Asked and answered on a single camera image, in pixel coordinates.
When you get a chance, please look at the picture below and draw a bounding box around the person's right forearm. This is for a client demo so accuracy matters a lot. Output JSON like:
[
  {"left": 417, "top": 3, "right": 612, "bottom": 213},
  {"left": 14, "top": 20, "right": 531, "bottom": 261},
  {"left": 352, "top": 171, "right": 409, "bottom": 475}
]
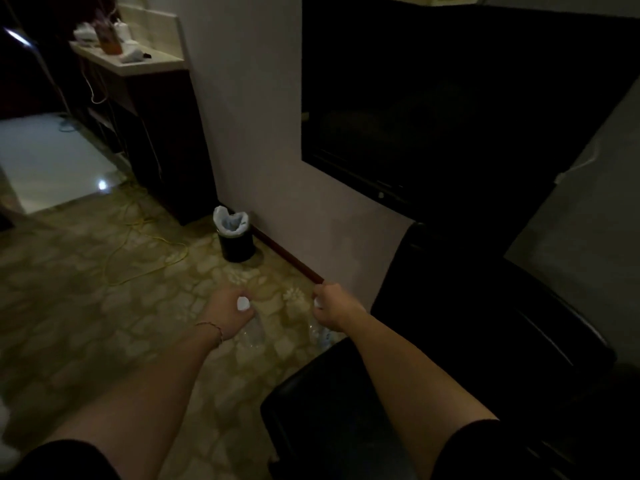
[{"left": 345, "top": 314, "right": 499, "bottom": 478}]

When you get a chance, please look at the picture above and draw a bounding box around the white kettle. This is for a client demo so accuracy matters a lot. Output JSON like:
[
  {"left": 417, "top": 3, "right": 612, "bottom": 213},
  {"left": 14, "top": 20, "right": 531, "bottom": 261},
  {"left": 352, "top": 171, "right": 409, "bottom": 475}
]
[{"left": 72, "top": 22, "right": 99, "bottom": 46}]

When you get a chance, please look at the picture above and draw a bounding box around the person's black right sleeve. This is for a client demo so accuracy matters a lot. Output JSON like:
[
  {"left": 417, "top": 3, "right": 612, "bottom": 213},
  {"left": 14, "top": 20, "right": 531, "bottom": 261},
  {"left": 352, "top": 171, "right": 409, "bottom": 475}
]
[{"left": 429, "top": 419, "right": 546, "bottom": 480}]

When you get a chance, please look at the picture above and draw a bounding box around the white hanging cable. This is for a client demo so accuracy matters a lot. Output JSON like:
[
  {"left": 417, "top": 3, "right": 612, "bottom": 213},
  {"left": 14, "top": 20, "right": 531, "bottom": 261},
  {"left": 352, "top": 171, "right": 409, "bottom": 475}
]
[{"left": 82, "top": 69, "right": 109, "bottom": 106}]

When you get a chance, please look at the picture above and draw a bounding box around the black television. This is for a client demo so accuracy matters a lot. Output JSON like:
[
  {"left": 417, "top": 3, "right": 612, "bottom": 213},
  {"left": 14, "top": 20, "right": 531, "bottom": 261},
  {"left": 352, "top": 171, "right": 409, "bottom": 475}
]
[{"left": 301, "top": 0, "right": 640, "bottom": 255}]

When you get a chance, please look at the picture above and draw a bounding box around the white device with black tip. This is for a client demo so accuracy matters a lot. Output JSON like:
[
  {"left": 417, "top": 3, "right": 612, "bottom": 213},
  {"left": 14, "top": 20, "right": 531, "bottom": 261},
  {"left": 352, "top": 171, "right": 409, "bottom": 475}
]
[{"left": 119, "top": 42, "right": 153, "bottom": 63}]

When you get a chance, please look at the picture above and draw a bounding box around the person's right hand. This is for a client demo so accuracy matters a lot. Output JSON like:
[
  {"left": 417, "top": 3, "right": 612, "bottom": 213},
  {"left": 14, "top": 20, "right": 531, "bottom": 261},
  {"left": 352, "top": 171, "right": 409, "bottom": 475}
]
[{"left": 312, "top": 281, "right": 369, "bottom": 333}]

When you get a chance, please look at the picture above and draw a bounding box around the black office chair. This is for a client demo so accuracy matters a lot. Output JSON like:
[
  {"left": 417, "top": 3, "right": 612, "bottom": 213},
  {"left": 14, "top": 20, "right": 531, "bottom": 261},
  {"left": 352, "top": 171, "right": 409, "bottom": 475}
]
[{"left": 259, "top": 222, "right": 619, "bottom": 480}]

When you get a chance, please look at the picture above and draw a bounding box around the black bin with white liner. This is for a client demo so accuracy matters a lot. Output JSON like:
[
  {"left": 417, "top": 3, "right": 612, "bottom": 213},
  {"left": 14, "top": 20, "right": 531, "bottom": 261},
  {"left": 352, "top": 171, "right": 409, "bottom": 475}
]
[{"left": 212, "top": 205, "right": 257, "bottom": 263}]

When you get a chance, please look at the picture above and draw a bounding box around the clear plastic water bottle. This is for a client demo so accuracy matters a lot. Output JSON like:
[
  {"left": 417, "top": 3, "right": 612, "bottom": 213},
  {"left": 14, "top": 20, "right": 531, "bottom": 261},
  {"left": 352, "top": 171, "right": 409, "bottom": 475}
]
[
  {"left": 235, "top": 297, "right": 267, "bottom": 349},
  {"left": 307, "top": 297, "right": 337, "bottom": 349}
]

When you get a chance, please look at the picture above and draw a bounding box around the person's left hand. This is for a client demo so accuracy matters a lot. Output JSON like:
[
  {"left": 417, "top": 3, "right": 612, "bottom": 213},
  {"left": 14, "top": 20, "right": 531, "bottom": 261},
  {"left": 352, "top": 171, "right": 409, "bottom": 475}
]
[{"left": 198, "top": 286, "right": 256, "bottom": 343}]

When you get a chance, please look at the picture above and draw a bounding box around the thin metal stand pole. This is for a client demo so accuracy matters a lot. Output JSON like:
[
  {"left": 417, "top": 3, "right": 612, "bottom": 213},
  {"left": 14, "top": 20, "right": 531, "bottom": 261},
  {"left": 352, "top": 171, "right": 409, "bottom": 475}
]
[{"left": 3, "top": 27, "right": 72, "bottom": 117}]

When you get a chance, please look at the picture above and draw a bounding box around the yellow floor cable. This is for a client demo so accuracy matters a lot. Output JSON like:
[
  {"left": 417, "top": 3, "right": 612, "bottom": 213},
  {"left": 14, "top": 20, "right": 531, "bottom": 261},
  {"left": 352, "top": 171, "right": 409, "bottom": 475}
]
[{"left": 99, "top": 182, "right": 191, "bottom": 288}]

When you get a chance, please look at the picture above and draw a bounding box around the dark cabinet with beige top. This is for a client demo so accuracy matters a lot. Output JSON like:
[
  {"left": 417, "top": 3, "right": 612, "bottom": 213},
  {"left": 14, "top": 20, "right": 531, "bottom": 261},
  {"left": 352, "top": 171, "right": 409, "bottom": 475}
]
[{"left": 69, "top": 4, "right": 219, "bottom": 227}]

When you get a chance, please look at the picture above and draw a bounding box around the braided wrist bracelet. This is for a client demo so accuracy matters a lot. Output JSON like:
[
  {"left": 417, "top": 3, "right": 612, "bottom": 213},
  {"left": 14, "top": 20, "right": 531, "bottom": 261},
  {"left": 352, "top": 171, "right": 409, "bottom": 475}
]
[{"left": 195, "top": 320, "right": 225, "bottom": 347}]

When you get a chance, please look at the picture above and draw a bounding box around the orange packet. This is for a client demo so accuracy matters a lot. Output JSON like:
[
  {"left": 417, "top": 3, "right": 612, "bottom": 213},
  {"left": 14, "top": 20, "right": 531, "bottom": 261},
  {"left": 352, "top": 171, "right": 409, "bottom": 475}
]
[{"left": 95, "top": 9, "right": 124, "bottom": 56}]

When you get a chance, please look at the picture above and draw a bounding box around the person's left forearm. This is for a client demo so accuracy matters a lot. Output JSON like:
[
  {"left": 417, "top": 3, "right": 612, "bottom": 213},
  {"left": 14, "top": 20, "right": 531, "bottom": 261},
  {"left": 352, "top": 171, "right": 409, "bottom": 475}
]
[{"left": 45, "top": 327, "right": 223, "bottom": 480}]

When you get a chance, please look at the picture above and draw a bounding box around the person's black left sleeve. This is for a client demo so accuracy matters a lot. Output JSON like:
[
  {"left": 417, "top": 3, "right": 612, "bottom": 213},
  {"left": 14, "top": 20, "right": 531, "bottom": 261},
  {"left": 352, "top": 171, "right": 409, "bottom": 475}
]
[{"left": 0, "top": 439, "right": 121, "bottom": 480}]

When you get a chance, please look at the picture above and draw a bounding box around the person's black sleeve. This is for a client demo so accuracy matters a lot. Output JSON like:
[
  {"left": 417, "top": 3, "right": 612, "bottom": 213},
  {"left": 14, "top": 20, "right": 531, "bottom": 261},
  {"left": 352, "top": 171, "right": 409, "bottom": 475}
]
[
  {"left": 0, "top": 439, "right": 121, "bottom": 480},
  {"left": 429, "top": 419, "right": 546, "bottom": 480}
]

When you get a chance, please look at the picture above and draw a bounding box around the white power cable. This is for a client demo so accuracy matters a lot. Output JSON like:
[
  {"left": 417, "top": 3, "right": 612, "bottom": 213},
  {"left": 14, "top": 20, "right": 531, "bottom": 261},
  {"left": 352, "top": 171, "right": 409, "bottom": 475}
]
[{"left": 552, "top": 142, "right": 601, "bottom": 187}]

